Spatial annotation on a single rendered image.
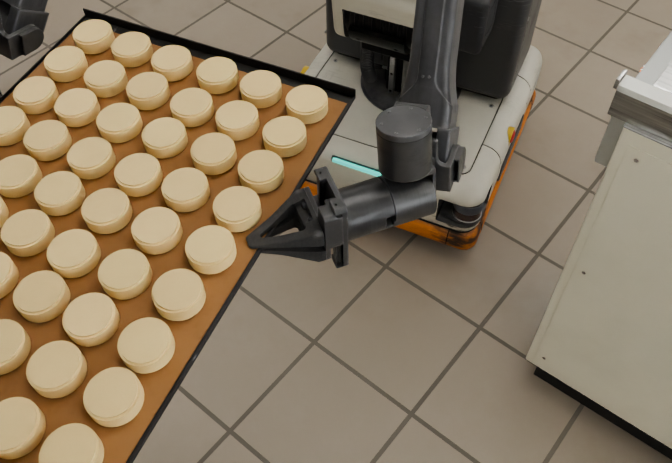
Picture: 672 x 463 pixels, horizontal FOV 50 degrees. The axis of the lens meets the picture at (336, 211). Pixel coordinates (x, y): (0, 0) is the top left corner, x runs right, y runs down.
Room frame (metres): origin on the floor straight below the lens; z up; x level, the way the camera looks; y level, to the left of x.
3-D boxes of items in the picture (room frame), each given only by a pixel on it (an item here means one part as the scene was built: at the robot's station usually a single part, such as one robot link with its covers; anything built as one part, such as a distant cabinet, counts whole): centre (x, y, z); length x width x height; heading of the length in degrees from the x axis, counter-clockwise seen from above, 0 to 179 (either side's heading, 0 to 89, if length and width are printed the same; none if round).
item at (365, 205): (0.49, -0.02, 1.02); 0.07 x 0.07 x 0.10; 21
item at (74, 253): (0.43, 0.27, 1.02); 0.05 x 0.05 x 0.02
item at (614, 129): (0.95, -0.53, 0.77); 0.24 x 0.04 x 0.14; 142
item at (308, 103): (0.64, 0.03, 1.03); 0.05 x 0.05 x 0.02
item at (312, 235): (0.47, 0.05, 1.00); 0.09 x 0.07 x 0.07; 111
